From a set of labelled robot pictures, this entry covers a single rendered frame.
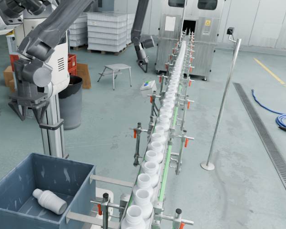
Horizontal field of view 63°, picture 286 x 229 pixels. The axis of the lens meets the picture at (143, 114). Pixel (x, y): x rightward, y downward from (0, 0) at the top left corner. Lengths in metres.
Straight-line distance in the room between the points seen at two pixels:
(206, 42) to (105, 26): 3.31
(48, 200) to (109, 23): 6.76
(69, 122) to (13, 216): 2.32
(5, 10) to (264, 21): 10.93
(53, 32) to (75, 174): 0.64
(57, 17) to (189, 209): 1.88
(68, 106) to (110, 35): 4.83
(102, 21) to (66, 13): 6.86
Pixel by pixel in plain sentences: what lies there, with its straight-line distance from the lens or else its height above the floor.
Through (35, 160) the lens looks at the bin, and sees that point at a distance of 1.20.
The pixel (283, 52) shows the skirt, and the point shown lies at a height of 0.11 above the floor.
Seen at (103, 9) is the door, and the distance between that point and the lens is 11.79.
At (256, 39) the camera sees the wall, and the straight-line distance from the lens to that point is 11.52.
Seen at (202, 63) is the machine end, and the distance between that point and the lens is 5.74.
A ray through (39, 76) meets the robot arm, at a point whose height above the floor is 1.39.
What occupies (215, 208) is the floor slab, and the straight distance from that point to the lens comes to 2.32.
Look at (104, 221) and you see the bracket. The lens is 0.76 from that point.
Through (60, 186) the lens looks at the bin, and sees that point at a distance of 1.22.
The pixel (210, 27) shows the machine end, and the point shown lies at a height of 1.21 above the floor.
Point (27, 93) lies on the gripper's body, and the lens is 0.80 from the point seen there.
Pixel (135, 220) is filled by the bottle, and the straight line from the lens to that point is 0.58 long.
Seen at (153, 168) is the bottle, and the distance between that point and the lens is 0.74.
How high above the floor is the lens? 1.60
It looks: 26 degrees down
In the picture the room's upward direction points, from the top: 5 degrees clockwise
